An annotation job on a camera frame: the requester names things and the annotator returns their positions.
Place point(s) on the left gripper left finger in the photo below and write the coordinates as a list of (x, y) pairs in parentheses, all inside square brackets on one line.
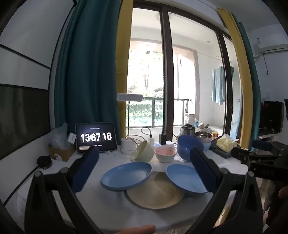
[(41, 212)]

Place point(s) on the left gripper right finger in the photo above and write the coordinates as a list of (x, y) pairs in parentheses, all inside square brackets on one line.
[(245, 214)]

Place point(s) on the blue plate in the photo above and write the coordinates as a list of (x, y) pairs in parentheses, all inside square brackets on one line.
[(185, 178), (126, 176)]

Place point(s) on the large dark blue bowl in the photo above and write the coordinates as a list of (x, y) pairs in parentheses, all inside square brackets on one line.
[(184, 145)]

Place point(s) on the beige plate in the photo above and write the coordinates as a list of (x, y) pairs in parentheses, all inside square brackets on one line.
[(156, 193)]

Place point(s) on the white bowl pink inside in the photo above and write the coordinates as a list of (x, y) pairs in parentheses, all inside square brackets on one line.
[(165, 154)]

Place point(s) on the cream yellow bowl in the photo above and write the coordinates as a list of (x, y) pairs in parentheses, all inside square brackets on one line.
[(143, 153)]

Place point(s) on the person's right hand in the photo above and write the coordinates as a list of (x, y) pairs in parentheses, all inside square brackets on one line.
[(283, 194)]

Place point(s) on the person's left hand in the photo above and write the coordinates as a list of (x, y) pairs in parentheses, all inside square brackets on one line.
[(147, 229)]

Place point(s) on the yellow curtain right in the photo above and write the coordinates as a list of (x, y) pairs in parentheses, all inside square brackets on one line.
[(245, 77)]

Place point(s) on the yellow tissue pack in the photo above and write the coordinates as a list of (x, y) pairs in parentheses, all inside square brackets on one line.
[(226, 143)]

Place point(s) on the black round device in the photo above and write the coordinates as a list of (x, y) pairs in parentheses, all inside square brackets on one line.
[(44, 162)]

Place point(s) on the cardboard box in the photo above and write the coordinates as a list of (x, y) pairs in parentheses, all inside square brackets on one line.
[(61, 154)]

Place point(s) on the dark grey folded cloth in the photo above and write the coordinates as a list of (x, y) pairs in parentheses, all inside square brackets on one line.
[(214, 148)]

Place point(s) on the red yellow can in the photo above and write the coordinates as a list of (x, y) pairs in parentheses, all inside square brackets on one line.
[(214, 134)]

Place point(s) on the white textured tablecloth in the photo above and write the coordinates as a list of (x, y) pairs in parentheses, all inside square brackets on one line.
[(113, 211)]

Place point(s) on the light blue bowl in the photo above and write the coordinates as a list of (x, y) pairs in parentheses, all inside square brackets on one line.
[(206, 146)]

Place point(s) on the pink steel-lined bowl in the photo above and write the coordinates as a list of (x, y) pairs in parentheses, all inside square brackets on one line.
[(204, 137)]

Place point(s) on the small white box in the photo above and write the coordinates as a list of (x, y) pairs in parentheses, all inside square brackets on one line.
[(72, 138)]

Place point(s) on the hanging blue garment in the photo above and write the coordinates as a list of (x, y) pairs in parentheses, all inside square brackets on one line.
[(218, 86)]

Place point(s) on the stainless steel tumbler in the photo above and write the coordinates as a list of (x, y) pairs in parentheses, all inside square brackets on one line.
[(187, 129)]

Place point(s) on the tablet showing clock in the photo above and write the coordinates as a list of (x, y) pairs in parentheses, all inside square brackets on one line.
[(100, 135)]

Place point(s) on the white desk lamp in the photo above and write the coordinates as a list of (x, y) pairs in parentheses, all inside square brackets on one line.
[(128, 145)]

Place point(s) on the white power strip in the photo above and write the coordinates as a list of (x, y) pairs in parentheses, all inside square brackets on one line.
[(171, 144)]

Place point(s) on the black power adapter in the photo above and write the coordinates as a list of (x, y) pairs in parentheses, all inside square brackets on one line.
[(162, 138)]

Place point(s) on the air conditioner unit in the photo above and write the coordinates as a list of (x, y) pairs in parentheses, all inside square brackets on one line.
[(259, 51)]

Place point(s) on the white charger plug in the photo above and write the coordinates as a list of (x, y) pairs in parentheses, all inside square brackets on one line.
[(151, 140)]

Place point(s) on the teal curtain left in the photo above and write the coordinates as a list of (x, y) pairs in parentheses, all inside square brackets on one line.
[(85, 83)]

